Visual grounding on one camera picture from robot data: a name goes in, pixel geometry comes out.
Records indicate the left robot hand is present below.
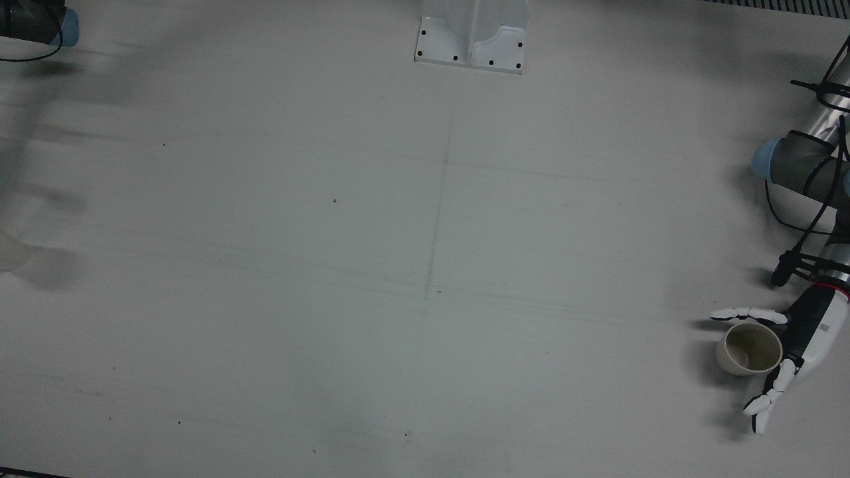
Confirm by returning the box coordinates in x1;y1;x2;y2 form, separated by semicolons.
709;284;850;436

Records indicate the beige ceramic cup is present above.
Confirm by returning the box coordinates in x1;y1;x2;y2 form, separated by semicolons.
715;321;784;377

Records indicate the black ribbed strip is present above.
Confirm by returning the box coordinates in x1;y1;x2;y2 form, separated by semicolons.
704;0;850;14

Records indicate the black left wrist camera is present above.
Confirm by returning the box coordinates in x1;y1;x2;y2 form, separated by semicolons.
770;249;814;287

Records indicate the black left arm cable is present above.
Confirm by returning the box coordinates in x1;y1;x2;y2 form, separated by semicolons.
764;33;850;266

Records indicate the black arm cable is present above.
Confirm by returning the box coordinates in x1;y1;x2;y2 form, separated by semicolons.
764;33;850;266
0;27;64;62

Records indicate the white mounting bracket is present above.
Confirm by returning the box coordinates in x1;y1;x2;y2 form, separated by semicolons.
414;0;530;75

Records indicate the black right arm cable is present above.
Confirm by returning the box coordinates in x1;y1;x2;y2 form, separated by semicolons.
0;27;64;62

